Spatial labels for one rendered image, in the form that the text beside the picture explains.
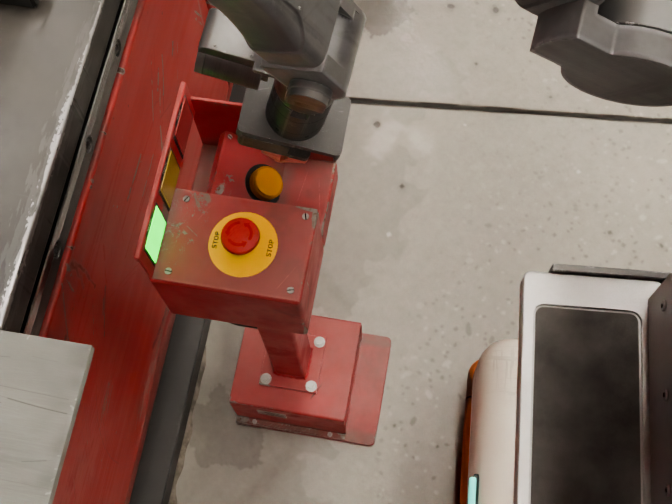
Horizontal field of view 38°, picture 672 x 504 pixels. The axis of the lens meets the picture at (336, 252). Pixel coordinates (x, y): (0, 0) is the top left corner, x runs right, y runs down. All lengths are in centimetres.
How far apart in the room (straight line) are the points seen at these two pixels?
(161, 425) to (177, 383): 8
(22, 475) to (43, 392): 6
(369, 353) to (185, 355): 33
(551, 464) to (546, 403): 4
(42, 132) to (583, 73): 58
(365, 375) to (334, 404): 14
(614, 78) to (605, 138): 140
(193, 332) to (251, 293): 78
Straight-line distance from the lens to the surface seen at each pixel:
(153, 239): 98
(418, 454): 173
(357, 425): 172
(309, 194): 110
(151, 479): 171
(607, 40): 54
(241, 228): 98
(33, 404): 76
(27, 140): 99
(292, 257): 99
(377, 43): 204
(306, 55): 73
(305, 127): 90
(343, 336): 165
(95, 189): 110
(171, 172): 101
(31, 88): 102
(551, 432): 69
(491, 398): 148
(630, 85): 58
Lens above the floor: 170
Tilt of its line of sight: 69 degrees down
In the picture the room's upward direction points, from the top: 6 degrees counter-clockwise
